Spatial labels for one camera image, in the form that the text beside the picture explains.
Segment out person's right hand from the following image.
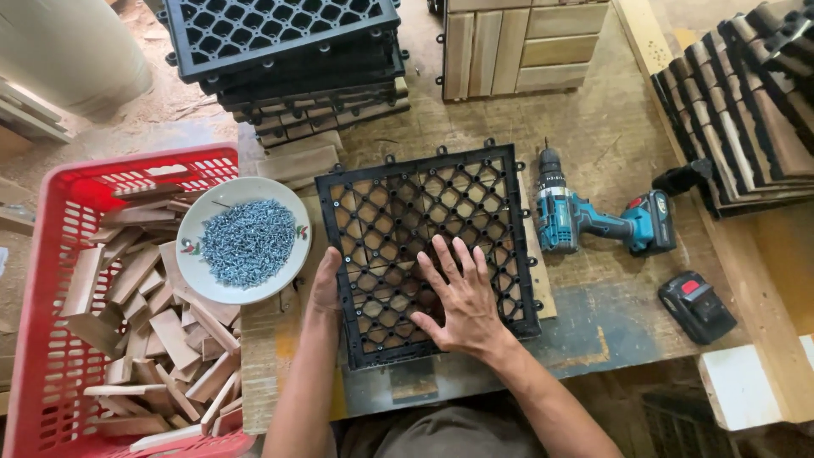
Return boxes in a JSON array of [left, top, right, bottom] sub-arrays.
[[410, 235, 513, 357]]

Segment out person's left hand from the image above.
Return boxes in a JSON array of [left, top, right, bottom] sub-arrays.
[[309, 246, 344, 315]]

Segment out black plastic grid tile base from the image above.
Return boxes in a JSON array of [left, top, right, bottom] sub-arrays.
[[315, 139, 545, 371]]

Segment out wooden slats under grid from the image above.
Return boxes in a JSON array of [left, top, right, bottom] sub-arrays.
[[296, 167, 558, 347]]

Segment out pile of silver screws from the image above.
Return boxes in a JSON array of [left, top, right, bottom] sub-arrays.
[[200, 198, 298, 289]]

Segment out loose wooden slats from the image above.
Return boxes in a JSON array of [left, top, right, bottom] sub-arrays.
[[256, 130, 345, 190]]

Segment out white plate with floral print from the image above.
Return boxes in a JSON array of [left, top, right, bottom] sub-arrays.
[[176, 176, 313, 306]]

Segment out person's grey trousers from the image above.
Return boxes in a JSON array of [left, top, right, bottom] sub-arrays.
[[331, 407, 548, 458]]

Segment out heap of wooden offcut blocks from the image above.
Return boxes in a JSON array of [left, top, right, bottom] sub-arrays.
[[60, 183, 244, 454]]

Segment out black spare drill battery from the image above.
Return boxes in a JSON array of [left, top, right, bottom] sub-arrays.
[[658, 271, 739, 346]]

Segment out stack of black-backed deck tiles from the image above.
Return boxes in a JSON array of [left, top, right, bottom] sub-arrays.
[[156, 0, 412, 150]]

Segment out wooden deck tile face up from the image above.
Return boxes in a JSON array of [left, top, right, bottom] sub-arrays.
[[435, 0, 611, 103]]

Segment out red plastic crate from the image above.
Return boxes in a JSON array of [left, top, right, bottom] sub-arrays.
[[3, 142, 256, 458]]

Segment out white painted wooden block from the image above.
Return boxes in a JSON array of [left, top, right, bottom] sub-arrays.
[[697, 334, 814, 432]]

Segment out leaning row of deck tiles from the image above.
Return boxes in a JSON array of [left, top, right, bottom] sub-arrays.
[[650, 0, 814, 220]]

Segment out wooden boards on floor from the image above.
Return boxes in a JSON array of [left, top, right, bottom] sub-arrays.
[[0, 79, 74, 146]]

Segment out large beige roll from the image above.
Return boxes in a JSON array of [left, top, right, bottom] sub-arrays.
[[0, 0, 154, 123]]

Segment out teal cordless drill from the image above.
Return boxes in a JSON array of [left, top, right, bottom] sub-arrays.
[[533, 138, 677, 258]]

